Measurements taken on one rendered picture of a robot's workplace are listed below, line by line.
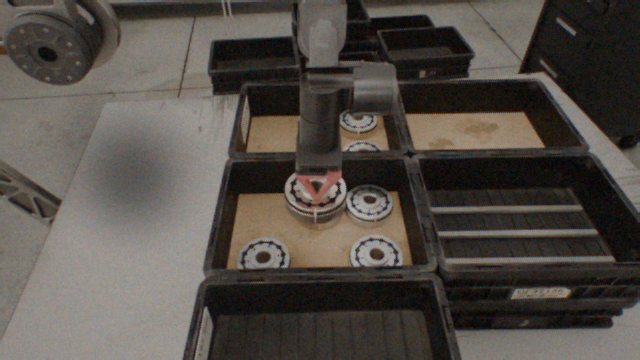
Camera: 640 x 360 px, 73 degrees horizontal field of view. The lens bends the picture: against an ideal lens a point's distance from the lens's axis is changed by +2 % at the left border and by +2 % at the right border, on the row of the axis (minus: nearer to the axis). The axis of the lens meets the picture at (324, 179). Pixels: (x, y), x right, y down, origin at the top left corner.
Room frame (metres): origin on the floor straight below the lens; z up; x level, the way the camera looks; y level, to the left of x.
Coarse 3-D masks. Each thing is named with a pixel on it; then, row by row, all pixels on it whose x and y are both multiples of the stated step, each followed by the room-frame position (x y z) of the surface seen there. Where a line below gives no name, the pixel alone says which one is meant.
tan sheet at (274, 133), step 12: (252, 120) 0.95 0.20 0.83; (264, 120) 0.95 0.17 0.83; (276, 120) 0.95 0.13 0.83; (288, 120) 0.95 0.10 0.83; (252, 132) 0.90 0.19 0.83; (264, 132) 0.90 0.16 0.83; (276, 132) 0.90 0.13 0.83; (288, 132) 0.90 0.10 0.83; (384, 132) 0.90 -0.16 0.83; (252, 144) 0.85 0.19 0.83; (264, 144) 0.85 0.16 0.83; (276, 144) 0.85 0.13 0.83; (288, 144) 0.85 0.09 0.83; (384, 144) 0.85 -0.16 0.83
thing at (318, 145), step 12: (300, 120) 0.47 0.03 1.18; (336, 120) 0.47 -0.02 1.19; (300, 132) 0.48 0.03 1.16; (312, 132) 0.46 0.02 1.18; (324, 132) 0.46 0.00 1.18; (336, 132) 0.47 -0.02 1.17; (300, 144) 0.48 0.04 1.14; (312, 144) 0.46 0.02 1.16; (324, 144) 0.46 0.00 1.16; (336, 144) 0.47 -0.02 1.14; (300, 156) 0.45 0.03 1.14; (312, 156) 0.45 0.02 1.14; (324, 156) 0.45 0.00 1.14; (336, 156) 0.45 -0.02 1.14; (300, 168) 0.43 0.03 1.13; (336, 168) 0.43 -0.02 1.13
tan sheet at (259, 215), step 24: (240, 216) 0.60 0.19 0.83; (264, 216) 0.60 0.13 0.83; (288, 216) 0.60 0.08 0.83; (240, 240) 0.54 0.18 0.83; (288, 240) 0.54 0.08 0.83; (312, 240) 0.54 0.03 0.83; (336, 240) 0.54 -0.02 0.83; (312, 264) 0.48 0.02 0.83; (336, 264) 0.48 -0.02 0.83; (408, 264) 0.48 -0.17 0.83
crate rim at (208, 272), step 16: (240, 160) 0.67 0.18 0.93; (256, 160) 0.68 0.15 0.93; (272, 160) 0.68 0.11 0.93; (288, 160) 0.68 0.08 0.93; (352, 160) 0.68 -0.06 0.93; (368, 160) 0.68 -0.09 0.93; (384, 160) 0.68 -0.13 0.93; (400, 160) 0.68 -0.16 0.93; (224, 176) 0.63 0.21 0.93; (224, 192) 0.58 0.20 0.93; (416, 192) 0.58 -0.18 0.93; (416, 208) 0.54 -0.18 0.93; (208, 240) 0.46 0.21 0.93; (208, 256) 0.43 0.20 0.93; (432, 256) 0.43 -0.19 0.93; (208, 272) 0.39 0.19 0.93; (224, 272) 0.39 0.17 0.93; (240, 272) 0.39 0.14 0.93; (256, 272) 0.39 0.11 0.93; (272, 272) 0.39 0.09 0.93; (288, 272) 0.39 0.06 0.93; (304, 272) 0.39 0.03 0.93; (320, 272) 0.40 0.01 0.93; (336, 272) 0.39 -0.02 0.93; (352, 272) 0.39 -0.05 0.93; (368, 272) 0.39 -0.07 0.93; (384, 272) 0.39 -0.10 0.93; (400, 272) 0.40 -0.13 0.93; (416, 272) 0.40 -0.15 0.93; (432, 272) 0.40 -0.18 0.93
